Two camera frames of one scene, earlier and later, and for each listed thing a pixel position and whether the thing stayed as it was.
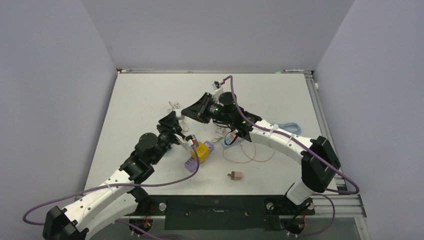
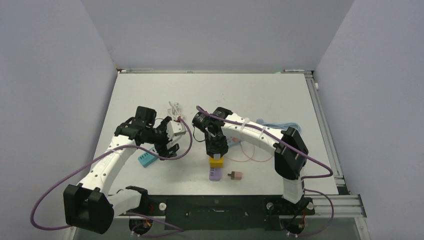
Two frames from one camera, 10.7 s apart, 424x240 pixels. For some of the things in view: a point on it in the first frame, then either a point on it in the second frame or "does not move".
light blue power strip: (228, 142) does not move
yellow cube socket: (203, 151) to (214, 163)
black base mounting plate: (221, 212) does not move
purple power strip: (190, 165) to (215, 174)
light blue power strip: (293, 127) does not move
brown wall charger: (235, 175) does not move
